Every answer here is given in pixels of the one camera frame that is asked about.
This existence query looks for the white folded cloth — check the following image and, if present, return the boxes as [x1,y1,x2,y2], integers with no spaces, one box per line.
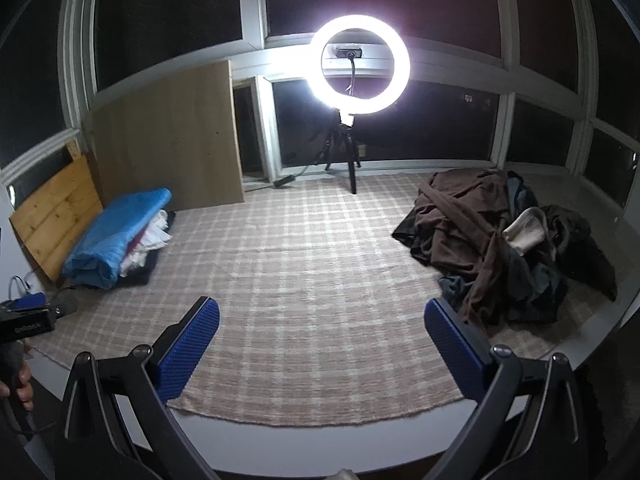
[119,209,171,278]

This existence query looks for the beige cloth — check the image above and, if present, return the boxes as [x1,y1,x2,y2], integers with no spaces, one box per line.
[501,207,548,256]

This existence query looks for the black garment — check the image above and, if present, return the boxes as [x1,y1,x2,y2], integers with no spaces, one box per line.
[542,204,618,303]

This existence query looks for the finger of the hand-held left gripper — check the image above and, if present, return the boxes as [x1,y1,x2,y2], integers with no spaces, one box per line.
[46,294,79,317]
[1,294,47,312]

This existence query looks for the person's left hand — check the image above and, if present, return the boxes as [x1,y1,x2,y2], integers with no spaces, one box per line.
[0,360,36,411]

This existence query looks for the black phone holder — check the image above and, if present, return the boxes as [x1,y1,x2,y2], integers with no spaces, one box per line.
[336,46,363,96]

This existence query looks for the blue folded cloth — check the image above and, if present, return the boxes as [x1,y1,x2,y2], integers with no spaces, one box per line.
[62,188,173,291]

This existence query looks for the white ring light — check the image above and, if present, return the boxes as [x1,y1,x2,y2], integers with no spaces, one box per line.
[306,15,412,116]

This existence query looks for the brown garment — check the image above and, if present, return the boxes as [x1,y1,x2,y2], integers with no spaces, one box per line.
[392,169,568,331]

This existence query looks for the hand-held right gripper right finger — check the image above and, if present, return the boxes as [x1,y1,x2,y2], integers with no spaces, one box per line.
[422,298,596,480]

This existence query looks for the beige checked mat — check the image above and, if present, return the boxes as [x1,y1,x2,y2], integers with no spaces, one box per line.
[27,172,621,428]

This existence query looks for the pine wood panel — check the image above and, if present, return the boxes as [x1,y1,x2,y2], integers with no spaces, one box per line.
[10,141,104,283]

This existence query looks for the white window frame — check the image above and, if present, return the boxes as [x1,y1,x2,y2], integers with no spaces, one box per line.
[0,0,640,211]

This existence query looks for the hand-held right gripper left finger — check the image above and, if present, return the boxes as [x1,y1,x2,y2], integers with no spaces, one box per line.
[54,296,236,480]

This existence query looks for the beige board panel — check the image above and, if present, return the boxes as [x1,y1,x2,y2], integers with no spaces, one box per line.
[91,59,246,211]

